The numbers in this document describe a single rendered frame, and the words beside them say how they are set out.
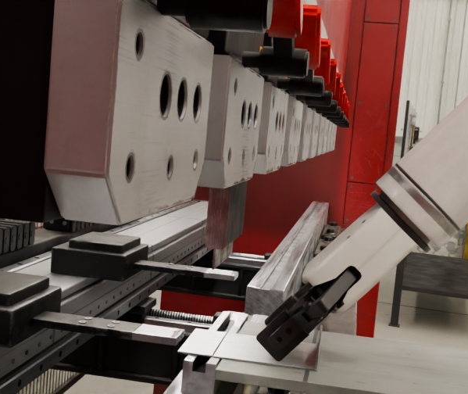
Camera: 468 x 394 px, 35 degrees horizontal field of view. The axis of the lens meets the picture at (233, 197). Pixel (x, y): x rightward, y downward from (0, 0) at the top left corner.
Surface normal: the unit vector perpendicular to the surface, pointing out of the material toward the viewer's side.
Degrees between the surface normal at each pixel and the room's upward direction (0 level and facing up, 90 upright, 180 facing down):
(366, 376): 0
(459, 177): 92
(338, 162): 90
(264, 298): 90
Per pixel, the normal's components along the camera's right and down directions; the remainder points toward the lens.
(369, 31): -0.17, 0.07
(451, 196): 0.00, 0.25
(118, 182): 0.98, 0.11
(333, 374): 0.09, -0.99
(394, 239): 0.04, 0.01
